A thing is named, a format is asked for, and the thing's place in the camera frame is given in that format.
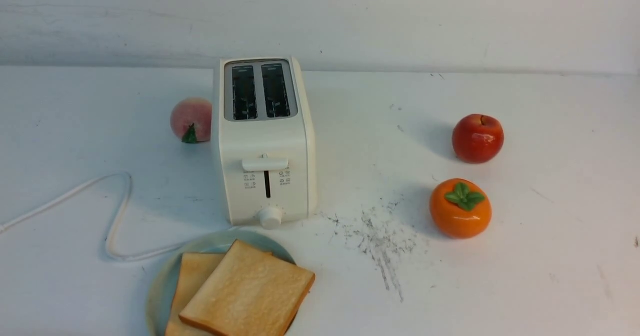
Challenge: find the toast slice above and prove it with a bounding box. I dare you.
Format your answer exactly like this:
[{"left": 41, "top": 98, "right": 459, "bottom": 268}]
[
  {"left": 179, "top": 240, "right": 316, "bottom": 336},
  {"left": 164, "top": 253, "right": 224, "bottom": 336}
]

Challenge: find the white two-slot toaster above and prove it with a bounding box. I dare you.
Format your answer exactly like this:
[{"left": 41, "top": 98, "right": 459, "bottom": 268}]
[{"left": 210, "top": 57, "right": 319, "bottom": 229}]

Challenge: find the pink peach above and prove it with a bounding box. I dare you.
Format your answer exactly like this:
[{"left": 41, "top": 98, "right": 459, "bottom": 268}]
[{"left": 170, "top": 97, "right": 213, "bottom": 143}]

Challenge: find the orange persimmon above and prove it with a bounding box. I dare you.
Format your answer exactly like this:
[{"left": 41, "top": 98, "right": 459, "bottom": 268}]
[{"left": 429, "top": 178, "right": 493, "bottom": 240}]

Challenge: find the red apple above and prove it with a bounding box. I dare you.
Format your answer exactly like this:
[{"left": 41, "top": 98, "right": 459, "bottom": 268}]
[{"left": 452, "top": 114, "right": 505, "bottom": 164}]

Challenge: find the light blue round plate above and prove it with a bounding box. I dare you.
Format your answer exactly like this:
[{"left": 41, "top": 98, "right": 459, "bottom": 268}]
[{"left": 146, "top": 229, "right": 296, "bottom": 336}]

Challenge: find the white power cord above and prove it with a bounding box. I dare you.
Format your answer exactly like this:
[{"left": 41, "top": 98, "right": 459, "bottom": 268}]
[{"left": 0, "top": 172, "right": 241, "bottom": 262}]

